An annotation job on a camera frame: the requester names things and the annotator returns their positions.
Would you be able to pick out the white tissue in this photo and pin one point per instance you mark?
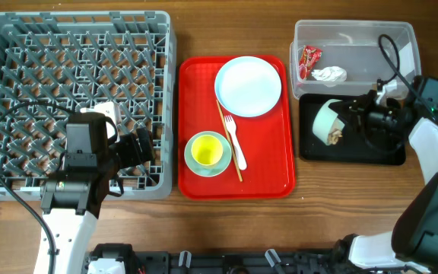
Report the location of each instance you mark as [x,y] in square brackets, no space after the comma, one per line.
[332,73]

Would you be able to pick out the rice and food scraps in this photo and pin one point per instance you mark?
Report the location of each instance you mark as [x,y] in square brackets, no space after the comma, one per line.
[334,136]

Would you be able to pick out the white plastic fork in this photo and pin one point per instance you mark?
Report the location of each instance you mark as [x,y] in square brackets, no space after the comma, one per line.
[231,128]

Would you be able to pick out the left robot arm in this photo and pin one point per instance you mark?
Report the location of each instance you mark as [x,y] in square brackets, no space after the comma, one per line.
[72,196]

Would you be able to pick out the yellow cup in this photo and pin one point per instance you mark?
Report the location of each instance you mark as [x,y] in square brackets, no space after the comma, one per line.
[207,150]

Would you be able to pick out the large light blue plate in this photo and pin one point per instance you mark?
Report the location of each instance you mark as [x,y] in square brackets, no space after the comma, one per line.
[247,86]

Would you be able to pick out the clear plastic waste bin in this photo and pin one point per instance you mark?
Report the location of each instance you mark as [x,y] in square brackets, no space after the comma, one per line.
[353,46]

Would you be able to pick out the grey plastic dishwasher rack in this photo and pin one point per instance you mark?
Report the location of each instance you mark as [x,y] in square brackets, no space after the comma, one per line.
[53,62]

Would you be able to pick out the red snack wrapper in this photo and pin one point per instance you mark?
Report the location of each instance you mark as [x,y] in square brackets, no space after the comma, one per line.
[308,58]

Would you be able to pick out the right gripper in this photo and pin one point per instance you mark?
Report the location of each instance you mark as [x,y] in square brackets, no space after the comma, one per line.
[354,115]

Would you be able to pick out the red plastic serving tray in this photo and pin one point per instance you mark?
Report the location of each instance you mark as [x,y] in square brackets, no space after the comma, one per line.
[266,140]

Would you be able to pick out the wooden chopstick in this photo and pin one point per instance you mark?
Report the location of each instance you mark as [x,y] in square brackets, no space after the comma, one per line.
[229,141]

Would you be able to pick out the small light blue bowl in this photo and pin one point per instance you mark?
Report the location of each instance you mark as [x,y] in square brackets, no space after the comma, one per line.
[215,170]

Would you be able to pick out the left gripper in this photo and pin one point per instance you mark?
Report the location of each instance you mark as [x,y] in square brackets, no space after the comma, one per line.
[134,156]

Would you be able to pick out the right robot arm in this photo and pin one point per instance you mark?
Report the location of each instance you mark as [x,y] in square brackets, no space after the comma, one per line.
[413,242]

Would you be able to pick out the light green bowl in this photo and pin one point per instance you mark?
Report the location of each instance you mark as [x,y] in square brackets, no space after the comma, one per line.
[325,121]

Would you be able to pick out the black rectangular tray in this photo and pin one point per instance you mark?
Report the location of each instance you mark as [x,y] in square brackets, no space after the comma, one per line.
[350,148]

